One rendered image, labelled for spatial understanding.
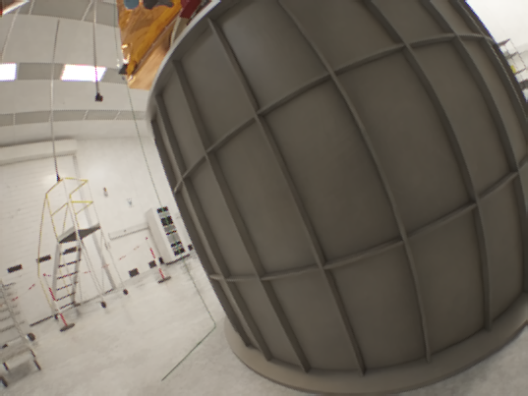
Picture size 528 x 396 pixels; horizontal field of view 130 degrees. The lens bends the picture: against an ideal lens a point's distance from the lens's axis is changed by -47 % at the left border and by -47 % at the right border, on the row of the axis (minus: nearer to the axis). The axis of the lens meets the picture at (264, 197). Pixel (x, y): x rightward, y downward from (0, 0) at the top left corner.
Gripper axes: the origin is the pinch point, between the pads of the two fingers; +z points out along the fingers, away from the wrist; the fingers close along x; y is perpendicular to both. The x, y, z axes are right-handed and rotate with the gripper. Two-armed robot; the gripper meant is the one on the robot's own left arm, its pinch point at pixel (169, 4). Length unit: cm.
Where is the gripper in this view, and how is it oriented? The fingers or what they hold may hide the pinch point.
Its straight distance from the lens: 145.6
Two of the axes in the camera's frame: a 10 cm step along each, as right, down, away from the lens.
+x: -7.6, 3.5, 5.5
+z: 5.2, -1.9, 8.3
